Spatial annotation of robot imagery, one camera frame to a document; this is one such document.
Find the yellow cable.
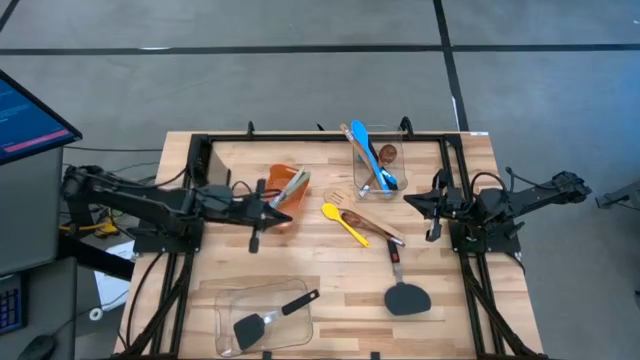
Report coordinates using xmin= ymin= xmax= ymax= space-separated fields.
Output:
xmin=59 ymin=207 xmax=121 ymax=237

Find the black computer mouse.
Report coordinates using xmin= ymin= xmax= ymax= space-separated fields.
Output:
xmin=17 ymin=333 xmax=57 ymax=360

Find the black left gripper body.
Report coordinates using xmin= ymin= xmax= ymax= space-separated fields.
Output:
xmin=232 ymin=178 xmax=269 ymax=255

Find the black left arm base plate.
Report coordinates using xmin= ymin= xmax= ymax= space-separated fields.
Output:
xmin=127 ymin=227 xmax=205 ymax=255

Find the large clear plastic bin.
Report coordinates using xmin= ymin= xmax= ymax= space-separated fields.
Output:
xmin=213 ymin=277 xmax=315 ymax=359

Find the black aluminium table frame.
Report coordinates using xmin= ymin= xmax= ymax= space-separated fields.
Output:
xmin=117 ymin=130 xmax=549 ymax=360

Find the rectangular black spatula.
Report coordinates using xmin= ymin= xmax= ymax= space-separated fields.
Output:
xmin=232 ymin=288 xmax=321 ymax=352

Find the thin black floor cable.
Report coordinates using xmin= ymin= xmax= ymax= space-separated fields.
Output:
xmin=62 ymin=144 xmax=164 ymax=153

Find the black floor stand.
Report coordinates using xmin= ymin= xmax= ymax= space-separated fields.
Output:
xmin=594 ymin=179 xmax=640 ymax=210

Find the large blue silicone spoon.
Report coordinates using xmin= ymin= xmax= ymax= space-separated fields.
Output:
xmin=350 ymin=119 xmax=392 ymax=195

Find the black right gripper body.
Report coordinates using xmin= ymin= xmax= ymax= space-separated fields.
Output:
xmin=427 ymin=168 xmax=471 ymax=244

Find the white paper sheet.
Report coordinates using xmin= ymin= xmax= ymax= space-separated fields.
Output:
xmin=93 ymin=239 xmax=136 ymax=312

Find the round black spatula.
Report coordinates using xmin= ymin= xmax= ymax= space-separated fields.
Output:
xmin=383 ymin=239 xmax=433 ymax=317

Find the wooden slotted spoon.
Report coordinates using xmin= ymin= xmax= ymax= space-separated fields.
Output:
xmin=339 ymin=123 xmax=381 ymax=197

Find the small clear plastic bin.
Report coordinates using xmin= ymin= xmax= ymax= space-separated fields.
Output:
xmin=352 ymin=123 xmax=410 ymax=202

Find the green-handled knife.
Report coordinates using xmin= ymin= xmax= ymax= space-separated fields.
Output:
xmin=273 ymin=171 xmax=312 ymax=207

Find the small blue silicone spoon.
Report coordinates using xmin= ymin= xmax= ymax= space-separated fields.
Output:
xmin=377 ymin=167 xmax=400 ymax=190

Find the grey desk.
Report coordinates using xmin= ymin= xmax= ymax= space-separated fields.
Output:
xmin=0 ymin=146 xmax=79 ymax=360

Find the light wooden slotted spatula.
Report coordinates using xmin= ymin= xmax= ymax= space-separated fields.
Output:
xmin=323 ymin=188 xmax=405 ymax=240

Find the black desk brace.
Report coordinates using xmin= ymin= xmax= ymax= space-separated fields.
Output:
xmin=57 ymin=232 xmax=136 ymax=282

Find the black keyboard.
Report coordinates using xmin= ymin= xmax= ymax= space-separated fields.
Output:
xmin=0 ymin=272 xmax=29 ymax=335

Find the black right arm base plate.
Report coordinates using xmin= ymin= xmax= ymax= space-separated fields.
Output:
xmin=448 ymin=214 xmax=522 ymax=255

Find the orange plastic bin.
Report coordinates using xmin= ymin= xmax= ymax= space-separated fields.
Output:
xmin=264 ymin=163 xmax=312 ymax=232

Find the computer monitor blue screen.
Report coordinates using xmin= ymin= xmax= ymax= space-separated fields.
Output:
xmin=0 ymin=69 xmax=84 ymax=166

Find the yellow plastic spoon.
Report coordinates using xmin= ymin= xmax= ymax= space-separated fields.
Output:
xmin=321 ymin=202 xmax=372 ymax=249

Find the thick black power cable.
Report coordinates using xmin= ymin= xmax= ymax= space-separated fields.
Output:
xmin=124 ymin=252 xmax=166 ymax=351

